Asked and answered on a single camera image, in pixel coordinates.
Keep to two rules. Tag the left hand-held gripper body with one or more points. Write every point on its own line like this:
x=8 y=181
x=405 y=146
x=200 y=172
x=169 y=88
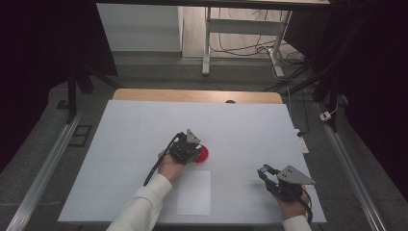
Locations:
x=184 y=150

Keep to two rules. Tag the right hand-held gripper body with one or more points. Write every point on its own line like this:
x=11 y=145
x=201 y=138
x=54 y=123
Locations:
x=285 y=191

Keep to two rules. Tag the round red ink pad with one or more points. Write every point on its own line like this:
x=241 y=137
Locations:
x=202 y=155

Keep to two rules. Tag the white paper sheet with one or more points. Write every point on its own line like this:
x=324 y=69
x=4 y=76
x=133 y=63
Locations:
x=194 y=195

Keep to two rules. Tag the person's right hand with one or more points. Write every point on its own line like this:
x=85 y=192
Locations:
x=293 y=208

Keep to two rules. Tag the person's left hand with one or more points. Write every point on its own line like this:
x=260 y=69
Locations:
x=171 y=170

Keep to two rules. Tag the large white table mat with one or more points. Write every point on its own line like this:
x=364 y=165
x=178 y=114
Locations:
x=198 y=118

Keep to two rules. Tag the white power strip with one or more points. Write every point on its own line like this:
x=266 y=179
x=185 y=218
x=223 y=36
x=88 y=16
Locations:
x=303 y=144

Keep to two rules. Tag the dark table grommet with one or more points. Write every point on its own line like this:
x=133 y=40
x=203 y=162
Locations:
x=230 y=101

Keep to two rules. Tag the small white adapter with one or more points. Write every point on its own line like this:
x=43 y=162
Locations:
x=325 y=116

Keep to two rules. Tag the black metal stand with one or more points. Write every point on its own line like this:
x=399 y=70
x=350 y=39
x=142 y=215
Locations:
x=72 y=96

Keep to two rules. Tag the white cabinet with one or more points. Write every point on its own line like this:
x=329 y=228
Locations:
x=141 y=29

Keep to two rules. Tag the black curtain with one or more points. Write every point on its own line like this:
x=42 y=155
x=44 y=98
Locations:
x=378 y=80
x=32 y=64

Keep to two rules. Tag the aluminium rail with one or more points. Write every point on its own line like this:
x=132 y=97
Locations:
x=45 y=173
x=352 y=173

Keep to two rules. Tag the white desk frame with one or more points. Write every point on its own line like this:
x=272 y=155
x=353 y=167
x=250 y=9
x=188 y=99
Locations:
x=243 y=26

